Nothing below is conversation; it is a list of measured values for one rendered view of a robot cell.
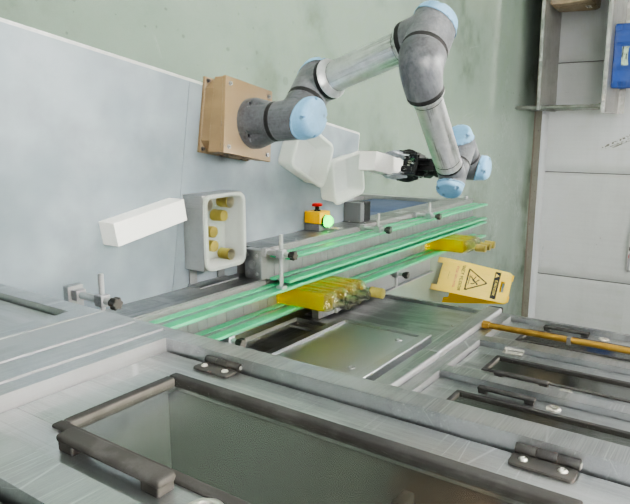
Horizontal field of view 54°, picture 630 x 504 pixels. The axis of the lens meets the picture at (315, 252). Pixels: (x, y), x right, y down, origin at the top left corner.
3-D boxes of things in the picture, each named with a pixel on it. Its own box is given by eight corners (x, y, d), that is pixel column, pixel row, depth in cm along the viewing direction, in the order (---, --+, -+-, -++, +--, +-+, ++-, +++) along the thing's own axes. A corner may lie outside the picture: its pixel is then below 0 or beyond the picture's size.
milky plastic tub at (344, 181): (312, 160, 234) (331, 161, 229) (344, 149, 251) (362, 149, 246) (316, 205, 239) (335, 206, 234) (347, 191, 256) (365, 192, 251)
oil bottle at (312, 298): (276, 302, 201) (331, 313, 189) (275, 285, 200) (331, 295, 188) (286, 299, 206) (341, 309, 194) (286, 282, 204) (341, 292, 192)
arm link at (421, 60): (428, 63, 139) (471, 201, 174) (440, 31, 144) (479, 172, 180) (381, 67, 145) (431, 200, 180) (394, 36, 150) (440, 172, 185)
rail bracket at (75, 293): (51, 335, 146) (112, 355, 134) (45, 266, 143) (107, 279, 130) (69, 330, 150) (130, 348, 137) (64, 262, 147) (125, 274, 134)
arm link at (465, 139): (465, 149, 174) (474, 175, 181) (474, 120, 179) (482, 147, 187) (439, 150, 178) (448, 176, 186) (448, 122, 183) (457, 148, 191)
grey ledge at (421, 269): (297, 315, 228) (322, 320, 222) (297, 292, 227) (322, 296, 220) (412, 269, 305) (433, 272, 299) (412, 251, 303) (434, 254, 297)
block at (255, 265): (243, 277, 196) (260, 280, 192) (242, 248, 195) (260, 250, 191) (250, 275, 199) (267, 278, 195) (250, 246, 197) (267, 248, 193)
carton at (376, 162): (360, 150, 201) (376, 151, 198) (394, 160, 221) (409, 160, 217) (358, 169, 201) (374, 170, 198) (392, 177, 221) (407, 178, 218)
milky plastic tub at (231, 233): (185, 269, 184) (207, 273, 179) (182, 193, 179) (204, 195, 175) (226, 259, 198) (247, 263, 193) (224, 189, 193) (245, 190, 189)
